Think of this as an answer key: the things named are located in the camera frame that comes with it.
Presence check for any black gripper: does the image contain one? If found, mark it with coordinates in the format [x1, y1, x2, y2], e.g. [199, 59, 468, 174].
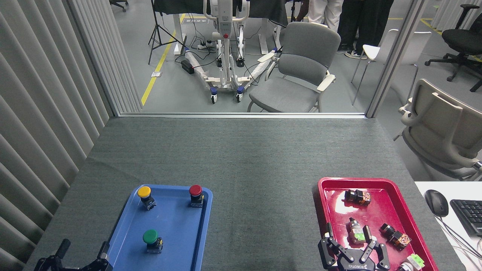
[318, 222, 390, 271]

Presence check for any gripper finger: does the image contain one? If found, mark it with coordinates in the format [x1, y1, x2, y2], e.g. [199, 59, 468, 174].
[80, 241, 113, 271]
[34, 239, 72, 271]

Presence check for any green push button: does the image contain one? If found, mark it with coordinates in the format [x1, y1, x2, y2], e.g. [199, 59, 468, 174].
[142, 229, 164, 254]

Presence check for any yellow push button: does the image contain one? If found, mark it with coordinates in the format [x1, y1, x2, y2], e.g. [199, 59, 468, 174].
[137, 186, 157, 211]

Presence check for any red push button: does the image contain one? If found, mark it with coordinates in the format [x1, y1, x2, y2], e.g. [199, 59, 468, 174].
[189, 184, 204, 208]

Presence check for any red plastic tray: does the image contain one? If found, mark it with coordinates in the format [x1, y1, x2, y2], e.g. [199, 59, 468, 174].
[317, 177, 439, 271]

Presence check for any blue plastic tray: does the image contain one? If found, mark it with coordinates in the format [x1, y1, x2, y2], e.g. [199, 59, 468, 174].
[97, 184, 213, 271]

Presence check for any black computer mouse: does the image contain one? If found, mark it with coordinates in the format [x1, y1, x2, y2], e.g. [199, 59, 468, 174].
[424, 189, 450, 218]

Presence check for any white desk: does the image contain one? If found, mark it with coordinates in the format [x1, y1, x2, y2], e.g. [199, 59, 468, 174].
[414, 181, 482, 271]

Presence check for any black keyboard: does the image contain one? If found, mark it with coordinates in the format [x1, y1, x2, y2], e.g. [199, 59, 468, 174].
[450, 199, 482, 237]

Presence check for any beige office chair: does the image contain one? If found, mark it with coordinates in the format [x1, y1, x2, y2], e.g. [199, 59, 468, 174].
[393, 78, 482, 181]

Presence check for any grey armchair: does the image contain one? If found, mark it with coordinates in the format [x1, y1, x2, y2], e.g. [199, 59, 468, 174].
[247, 21, 342, 113]

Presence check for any white plastic chair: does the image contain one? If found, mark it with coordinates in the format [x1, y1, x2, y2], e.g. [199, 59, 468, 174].
[351, 29, 433, 106]

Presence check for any person in dark trousers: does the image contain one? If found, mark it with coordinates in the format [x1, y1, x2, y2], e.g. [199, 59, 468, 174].
[337, 0, 394, 60]

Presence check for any black tripod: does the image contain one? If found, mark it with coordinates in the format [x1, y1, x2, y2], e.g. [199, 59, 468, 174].
[148, 0, 187, 65]

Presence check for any black office chair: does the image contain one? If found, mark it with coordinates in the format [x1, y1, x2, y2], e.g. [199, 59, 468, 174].
[424, 4, 482, 93]

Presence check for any person in pale trousers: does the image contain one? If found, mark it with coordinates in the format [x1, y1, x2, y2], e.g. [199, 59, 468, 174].
[295, 0, 355, 33]

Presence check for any white stand on wheels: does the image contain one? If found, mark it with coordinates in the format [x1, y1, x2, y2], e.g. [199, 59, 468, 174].
[184, 0, 280, 104]

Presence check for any black swivel chair base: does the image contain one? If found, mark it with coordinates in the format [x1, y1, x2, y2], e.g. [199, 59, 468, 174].
[109, 0, 130, 13]

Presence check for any silver green switch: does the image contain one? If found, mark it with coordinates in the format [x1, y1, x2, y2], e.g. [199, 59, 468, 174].
[346, 217, 368, 244]

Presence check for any long black orange switch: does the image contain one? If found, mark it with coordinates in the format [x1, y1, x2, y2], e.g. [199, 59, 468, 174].
[379, 223, 412, 251]

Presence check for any short black orange switch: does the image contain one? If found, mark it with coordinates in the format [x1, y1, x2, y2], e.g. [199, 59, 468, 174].
[344, 189, 372, 206]

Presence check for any green white switch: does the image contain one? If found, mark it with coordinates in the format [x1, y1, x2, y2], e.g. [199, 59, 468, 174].
[398, 254, 426, 271]

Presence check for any black mouse cable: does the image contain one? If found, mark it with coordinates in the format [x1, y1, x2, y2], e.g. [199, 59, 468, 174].
[437, 216, 482, 261]

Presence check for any silver table edge rail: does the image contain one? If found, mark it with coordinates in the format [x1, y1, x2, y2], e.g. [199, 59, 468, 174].
[119, 112, 367, 120]

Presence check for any silver post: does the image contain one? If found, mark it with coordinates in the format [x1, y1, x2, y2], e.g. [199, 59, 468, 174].
[365, 0, 428, 119]

